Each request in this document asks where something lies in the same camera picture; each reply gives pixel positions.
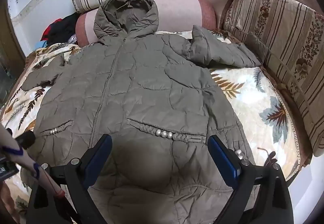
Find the olive hooded puffer jacket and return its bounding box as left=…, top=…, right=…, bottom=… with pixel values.
left=20, top=0, right=264, bottom=224

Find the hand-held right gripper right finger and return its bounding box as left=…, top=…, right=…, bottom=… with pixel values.
left=208, top=135, right=295, bottom=224

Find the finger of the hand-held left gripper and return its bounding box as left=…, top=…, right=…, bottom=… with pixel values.
left=15, top=130, right=36, bottom=150

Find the dark wooden frame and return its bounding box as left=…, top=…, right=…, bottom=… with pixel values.
left=0, top=0, right=26, bottom=108

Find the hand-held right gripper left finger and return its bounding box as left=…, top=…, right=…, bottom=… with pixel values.
left=27, top=134, right=113, bottom=224

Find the leaf print blanket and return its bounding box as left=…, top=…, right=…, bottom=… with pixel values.
left=0, top=30, right=302, bottom=224

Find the red garment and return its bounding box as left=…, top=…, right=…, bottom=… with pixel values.
left=43, top=19, right=63, bottom=40

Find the black garment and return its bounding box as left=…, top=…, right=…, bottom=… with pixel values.
left=48, top=12, right=82, bottom=42

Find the pink and brown sofa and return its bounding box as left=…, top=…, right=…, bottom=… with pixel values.
left=0, top=0, right=324, bottom=167

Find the person's left forearm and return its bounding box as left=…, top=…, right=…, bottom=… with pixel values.
left=0, top=183, right=16, bottom=224

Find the wide striped floral cushion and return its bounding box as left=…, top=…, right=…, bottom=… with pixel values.
left=223, top=0, right=324, bottom=157

